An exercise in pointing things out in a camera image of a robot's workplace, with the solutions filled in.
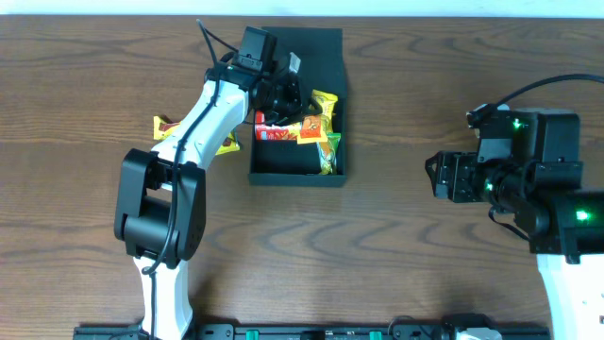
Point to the dark green open box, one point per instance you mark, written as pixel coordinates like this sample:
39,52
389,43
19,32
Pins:
286,163

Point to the yellow chocolate snack packet left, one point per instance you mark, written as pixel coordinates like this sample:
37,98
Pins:
163,127

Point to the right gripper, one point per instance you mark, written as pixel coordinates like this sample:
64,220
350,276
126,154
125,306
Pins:
456,169

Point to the yellow chocolate snack packet upright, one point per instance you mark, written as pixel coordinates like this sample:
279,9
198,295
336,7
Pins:
230,144

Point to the red Pringles can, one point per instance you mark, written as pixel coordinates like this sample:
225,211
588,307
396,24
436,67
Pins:
264,132

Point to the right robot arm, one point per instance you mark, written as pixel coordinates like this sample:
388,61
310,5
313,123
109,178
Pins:
527,164

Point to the green yellow snack packet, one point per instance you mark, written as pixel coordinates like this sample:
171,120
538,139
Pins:
327,153

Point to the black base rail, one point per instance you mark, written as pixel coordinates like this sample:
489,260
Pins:
230,332

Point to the yellow orange snack packet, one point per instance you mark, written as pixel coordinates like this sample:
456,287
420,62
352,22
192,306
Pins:
315,128

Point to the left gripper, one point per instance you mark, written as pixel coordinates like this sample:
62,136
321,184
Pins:
298,109

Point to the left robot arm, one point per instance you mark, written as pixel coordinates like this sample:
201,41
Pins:
161,205

